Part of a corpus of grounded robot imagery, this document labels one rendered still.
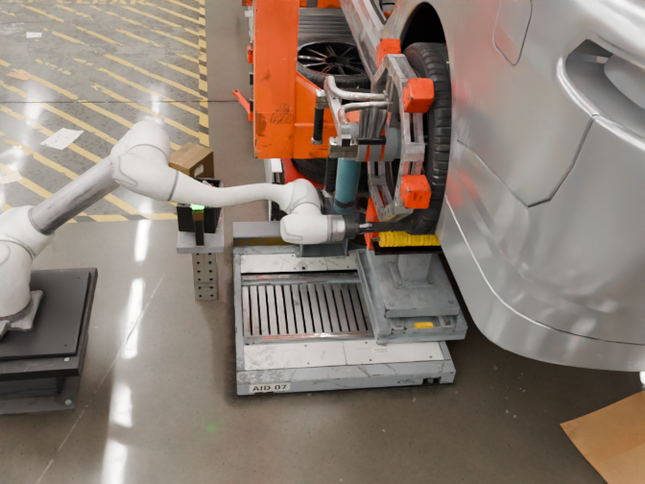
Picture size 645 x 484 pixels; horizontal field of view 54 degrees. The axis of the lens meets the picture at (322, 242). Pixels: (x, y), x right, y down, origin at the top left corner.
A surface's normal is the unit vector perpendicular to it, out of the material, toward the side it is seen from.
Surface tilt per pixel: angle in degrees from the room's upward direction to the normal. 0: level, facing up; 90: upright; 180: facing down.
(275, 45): 90
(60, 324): 3
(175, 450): 0
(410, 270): 90
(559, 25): 90
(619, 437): 1
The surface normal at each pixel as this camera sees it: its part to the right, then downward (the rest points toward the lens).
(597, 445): 0.08, -0.79
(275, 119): 0.13, 0.62
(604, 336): -0.15, 0.80
